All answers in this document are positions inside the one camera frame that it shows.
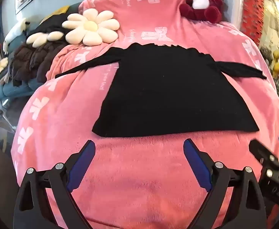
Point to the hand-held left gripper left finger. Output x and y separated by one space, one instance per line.
82 167

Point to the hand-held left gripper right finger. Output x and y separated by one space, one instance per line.
196 164

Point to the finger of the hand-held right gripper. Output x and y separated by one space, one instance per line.
261 149

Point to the black long-sleeved top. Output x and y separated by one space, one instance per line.
165 88

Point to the blue clothes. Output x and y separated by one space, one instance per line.
10 90

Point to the pink printed blanket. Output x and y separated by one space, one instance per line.
139 171

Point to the yellow ball flowers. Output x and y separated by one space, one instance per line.
276 62

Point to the brown puffer jacket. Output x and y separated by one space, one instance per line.
27 57

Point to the large cream flower pillow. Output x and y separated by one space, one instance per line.
90 26

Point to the black jacket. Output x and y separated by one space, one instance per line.
51 23

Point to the white plush goose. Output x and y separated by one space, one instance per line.
15 31

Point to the dark red plush toy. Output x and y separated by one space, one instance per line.
201 2

